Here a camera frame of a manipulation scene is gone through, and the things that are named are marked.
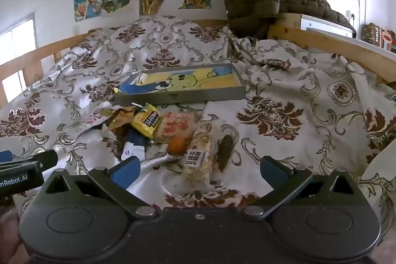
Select small orange fruit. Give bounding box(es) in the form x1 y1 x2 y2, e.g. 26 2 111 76
168 136 188 156

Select blue white snack packet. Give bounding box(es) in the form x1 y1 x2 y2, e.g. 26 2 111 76
121 128 146 161

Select colourful printed box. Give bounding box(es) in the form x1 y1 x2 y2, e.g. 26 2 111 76
360 23 396 54

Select orange gold snack packet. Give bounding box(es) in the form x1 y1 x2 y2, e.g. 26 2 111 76
103 106 139 135

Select cream cloth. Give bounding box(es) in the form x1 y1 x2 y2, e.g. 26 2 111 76
360 146 396 223

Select clear oat bar packet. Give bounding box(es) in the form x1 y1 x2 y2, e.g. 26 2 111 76
181 124 218 191

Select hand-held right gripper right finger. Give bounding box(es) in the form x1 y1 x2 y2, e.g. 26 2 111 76
241 156 361 219

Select yellow snack packet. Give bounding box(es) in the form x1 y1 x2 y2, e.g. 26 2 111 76
131 103 162 139

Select white cabinet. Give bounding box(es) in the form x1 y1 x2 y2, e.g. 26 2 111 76
300 15 358 39

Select window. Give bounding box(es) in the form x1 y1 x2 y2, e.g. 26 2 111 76
0 13 39 95

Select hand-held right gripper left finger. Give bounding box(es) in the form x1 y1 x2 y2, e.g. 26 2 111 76
39 156 160 219

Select wooden bed frame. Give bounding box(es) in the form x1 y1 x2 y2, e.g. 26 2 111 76
0 13 396 108

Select floral printed blanket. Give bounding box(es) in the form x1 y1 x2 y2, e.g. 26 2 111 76
0 16 396 223

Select grey tray with cartoon print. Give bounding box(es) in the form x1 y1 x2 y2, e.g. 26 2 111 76
113 63 247 106

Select pink rice cracker packet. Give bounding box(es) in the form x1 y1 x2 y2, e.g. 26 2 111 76
155 112 196 144

